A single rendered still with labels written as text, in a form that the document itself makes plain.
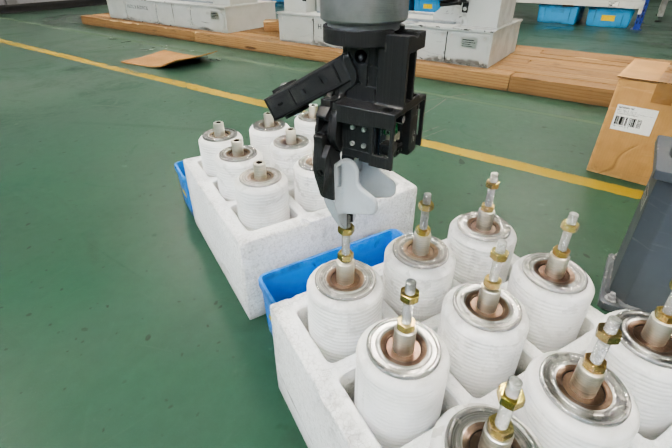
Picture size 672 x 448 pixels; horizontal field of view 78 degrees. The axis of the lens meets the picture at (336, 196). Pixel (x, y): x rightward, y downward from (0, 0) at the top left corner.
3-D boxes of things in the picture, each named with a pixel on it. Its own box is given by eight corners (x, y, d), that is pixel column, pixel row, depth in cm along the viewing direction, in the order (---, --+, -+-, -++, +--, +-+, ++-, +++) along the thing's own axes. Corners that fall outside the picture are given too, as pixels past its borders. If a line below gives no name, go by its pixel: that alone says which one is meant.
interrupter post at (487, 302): (490, 299, 49) (495, 278, 47) (501, 314, 47) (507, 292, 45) (471, 302, 49) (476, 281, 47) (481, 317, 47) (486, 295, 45)
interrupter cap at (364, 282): (380, 301, 49) (381, 296, 48) (316, 305, 48) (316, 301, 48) (370, 260, 55) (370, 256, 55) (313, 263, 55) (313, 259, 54)
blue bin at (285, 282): (391, 272, 91) (395, 226, 85) (424, 303, 83) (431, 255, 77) (261, 324, 78) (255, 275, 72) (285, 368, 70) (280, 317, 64)
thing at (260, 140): (284, 180, 113) (279, 116, 104) (300, 195, 106) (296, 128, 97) (250, 189, 108) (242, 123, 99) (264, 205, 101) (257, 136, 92)
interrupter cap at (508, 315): (498, 282, 52) (499, 277, 51) (535, 328, 45) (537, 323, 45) (441, 290, 50) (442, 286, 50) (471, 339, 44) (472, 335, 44)
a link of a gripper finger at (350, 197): (368, 253, 43) (374, 171, 38) (320, 236, 45) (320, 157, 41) (382, 239, 45) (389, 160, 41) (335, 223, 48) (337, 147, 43)
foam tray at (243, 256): (326, 185, 125) (325, 128, 116) (410, 254, 96) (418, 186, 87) (195, 222, 108) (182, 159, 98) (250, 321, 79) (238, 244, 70)
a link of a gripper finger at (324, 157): (325, 206, 41) (326, 120, 37) (312, 202, 42) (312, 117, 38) (349, 188, 45) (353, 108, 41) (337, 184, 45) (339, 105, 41)
